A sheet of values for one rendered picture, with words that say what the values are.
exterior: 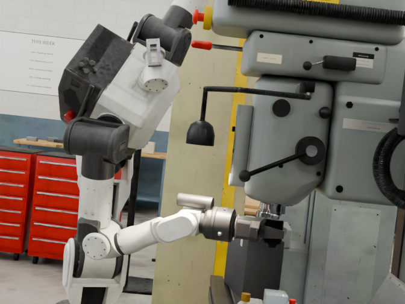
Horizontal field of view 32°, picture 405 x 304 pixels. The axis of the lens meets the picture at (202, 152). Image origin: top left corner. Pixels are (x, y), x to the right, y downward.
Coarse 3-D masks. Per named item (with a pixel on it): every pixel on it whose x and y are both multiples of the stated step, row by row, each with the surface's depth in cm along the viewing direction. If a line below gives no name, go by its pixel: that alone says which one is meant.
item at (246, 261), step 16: (240, 240) 222; (240, 256) 220; (256, 256) 216; (272, 256) 217; (240, 272) 219; (256, 272) 216; (272, 272) 217; (240, 288) 217; (256, 288) 217; (272, 288) 218
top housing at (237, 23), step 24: (216, 0) 171; (312, 0) 168; (336, 0) 168; (360, 0) 168; (384, 0) 169; (216, 24) 173; (240, 24) 169; (264, 24) 169; (288, 24) 168; (312, 24) 168; (336, 24) 169; (360, 24) 169; (384, 24) 169
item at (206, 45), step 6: (192, 42) 190; (198, 42) 190; (204, 42) 190; (210, 42) 190; (204, 48) 190; (210, 48) 191; (216, 48) 191; (222, 48) 191; (228, 48) 191; (234, 48) 191; (240, 48) 191
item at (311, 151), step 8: (312, 136) 170; (304, 144) 170; (312, 144) 170; (320, 144) 170; (296, 152) 172; (304, 152) 170; (312, 152) 170; (320, 152) 170; (280, 160) 170; (288, 160) 170; (304, 160) 170; (312, 160) 170; (320, 160) 171; (264, 168) 170; (240, 176) 169; (248, 176) 169
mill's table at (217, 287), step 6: (210, 276) 244; (216, 276) 243; (222, 276) 245; (210, 282) 240; (216, 282) 235; (222, 282) 235; (210, 288) 242; (216, 288) 226; (222, 288) 227; (228, 288) 238; (210, 294) 234; (216, 294) 219; (222, 294) 219; (228, 294) 230; (234, 294) 221; (210, 300) 230; (216, 300) 212; (222, 300) 212; (228, 300) 222; (234, 300) 214; (240, 300) 215
